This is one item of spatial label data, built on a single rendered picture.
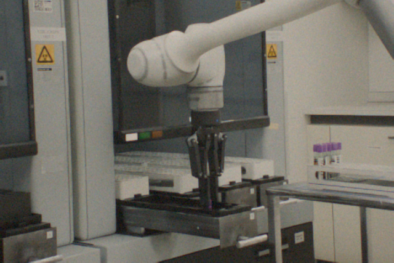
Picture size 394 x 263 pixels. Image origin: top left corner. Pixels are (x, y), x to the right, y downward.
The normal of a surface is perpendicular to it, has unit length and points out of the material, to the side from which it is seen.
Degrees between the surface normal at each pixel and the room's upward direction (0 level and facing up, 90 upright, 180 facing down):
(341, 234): 90
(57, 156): 90
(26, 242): 90
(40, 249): 90
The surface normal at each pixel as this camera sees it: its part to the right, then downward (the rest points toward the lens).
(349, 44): 0.73, 0.01
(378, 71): -0.69, 0.06
